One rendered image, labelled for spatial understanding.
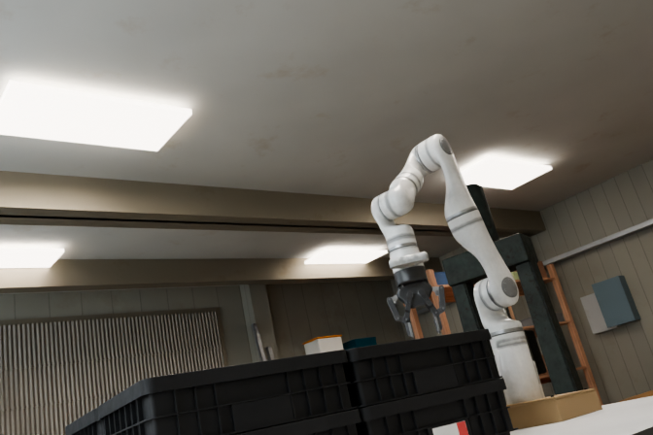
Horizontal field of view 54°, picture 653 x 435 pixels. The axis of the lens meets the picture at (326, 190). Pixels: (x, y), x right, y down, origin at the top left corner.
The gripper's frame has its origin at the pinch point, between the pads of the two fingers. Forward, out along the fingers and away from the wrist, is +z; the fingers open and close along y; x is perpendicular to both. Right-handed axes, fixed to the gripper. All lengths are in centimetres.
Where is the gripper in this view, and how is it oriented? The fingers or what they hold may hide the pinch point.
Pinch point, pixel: (424, 329)
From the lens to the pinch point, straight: 151.0
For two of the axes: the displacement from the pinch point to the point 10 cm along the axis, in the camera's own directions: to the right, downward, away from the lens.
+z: 2.0, 9.1, -3.6
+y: -9.7, 2.2, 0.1
